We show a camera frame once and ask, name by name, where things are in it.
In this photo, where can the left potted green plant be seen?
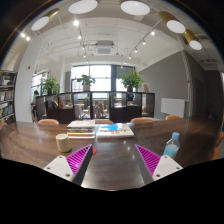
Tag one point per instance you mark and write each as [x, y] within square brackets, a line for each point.
[51, 86]

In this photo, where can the potted green plant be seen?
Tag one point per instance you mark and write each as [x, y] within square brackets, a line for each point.
[86, 81]
[131, 81]
[51, 86]

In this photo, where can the orange chair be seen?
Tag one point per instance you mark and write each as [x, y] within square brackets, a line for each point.
[48, 122]
[171, 117]
[142, 119]

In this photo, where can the right potted green plant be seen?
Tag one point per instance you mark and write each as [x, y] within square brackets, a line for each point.
[131, 81]

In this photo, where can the orange chair middle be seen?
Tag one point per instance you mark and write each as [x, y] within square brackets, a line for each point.
[142, 119]

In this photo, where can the red round coaster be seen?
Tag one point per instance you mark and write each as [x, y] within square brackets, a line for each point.
[94, 150]

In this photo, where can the clear water bottle blue cap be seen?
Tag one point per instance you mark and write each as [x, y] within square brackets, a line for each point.
[173, 145]

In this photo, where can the bookshelf with books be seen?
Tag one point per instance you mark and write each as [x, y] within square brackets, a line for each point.
[7, 96]

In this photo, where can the middle potted green plant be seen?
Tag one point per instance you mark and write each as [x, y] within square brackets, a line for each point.
[86, 81]

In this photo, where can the stack of books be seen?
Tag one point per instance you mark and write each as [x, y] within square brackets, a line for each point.
[81, 129]

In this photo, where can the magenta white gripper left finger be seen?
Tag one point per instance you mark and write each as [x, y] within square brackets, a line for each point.
[73, 166]

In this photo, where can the dark wooden divider shelf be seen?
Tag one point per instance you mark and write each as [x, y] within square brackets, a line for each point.
[117, 106]

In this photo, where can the orange chair right edge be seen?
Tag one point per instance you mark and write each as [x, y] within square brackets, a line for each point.
[216, 151]

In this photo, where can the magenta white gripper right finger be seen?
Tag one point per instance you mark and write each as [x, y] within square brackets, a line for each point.
[152, 166]

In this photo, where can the orange chair far left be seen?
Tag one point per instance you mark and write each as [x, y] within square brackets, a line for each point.
[48, 122]

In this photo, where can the ceiling air conditioner unit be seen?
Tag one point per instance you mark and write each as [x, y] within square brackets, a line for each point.
[104, 47]

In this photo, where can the orange chair far right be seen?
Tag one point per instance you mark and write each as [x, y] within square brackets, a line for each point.
[171, 117]

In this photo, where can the white wall radiator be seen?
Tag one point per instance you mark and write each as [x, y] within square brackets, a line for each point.
[173, 106]

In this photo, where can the seated person in background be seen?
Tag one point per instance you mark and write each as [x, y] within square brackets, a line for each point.
[33, 104]

